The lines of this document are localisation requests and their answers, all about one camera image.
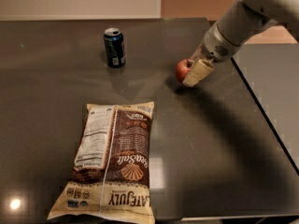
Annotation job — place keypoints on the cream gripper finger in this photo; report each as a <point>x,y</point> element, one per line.
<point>197,71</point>
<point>196,54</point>

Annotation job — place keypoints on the blue pepsi can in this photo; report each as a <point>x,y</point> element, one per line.
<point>114,45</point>

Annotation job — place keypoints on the grey side table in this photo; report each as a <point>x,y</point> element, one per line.
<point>272,72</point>

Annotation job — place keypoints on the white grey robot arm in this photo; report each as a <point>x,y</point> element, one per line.
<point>243,20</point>

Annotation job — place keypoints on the brown Late July chips bag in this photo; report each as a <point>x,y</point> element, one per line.
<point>111,174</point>

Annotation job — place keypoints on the red apple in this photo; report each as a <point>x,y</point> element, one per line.
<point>182,69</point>

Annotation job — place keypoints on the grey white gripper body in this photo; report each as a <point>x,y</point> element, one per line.
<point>214,48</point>

